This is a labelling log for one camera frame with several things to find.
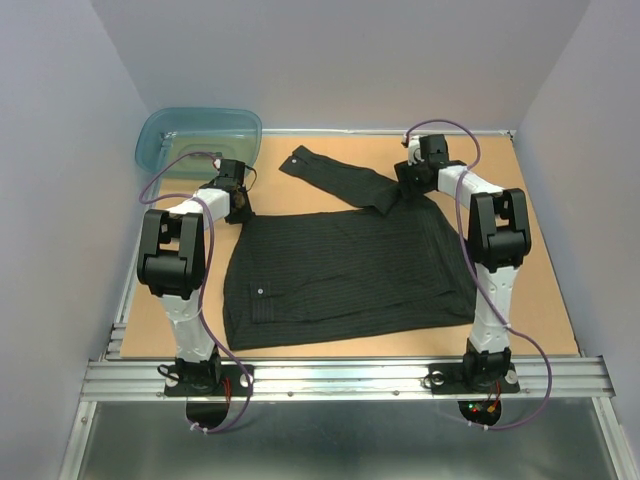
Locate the blue transparent plastic bin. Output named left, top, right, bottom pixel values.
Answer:
left=135, top=107, right=262, bottom=180

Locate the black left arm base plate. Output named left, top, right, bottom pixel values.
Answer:
left=158, top=364, right=255, bottom=398

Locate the aluminium front rail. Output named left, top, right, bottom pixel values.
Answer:
left=80, top=356, right=615, bottom=402

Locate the purple cable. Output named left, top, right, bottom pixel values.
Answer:
left=138, top=151, right=256, bottom=435
left=403, top=118, right=555, bottom=430

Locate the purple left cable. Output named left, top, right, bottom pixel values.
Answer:
left=138, top=151, right=256, bottom=435

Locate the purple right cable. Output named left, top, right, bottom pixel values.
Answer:
left=403, top=118, right=555, bottom=430

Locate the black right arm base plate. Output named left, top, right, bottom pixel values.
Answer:
left=425, top=362, right=521, bottom=395

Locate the black pinstriped long sleeve shirt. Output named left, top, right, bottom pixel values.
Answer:
left=223, top=146, right=476, bottom=350

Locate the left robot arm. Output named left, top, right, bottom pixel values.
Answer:
left=137, top=153, right=252, bottom=397

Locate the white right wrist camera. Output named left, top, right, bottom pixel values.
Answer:
left=406, top=136, right=423, bottom=165

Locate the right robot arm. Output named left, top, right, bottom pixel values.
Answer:
left=394, top=134, right=531, bottom=394

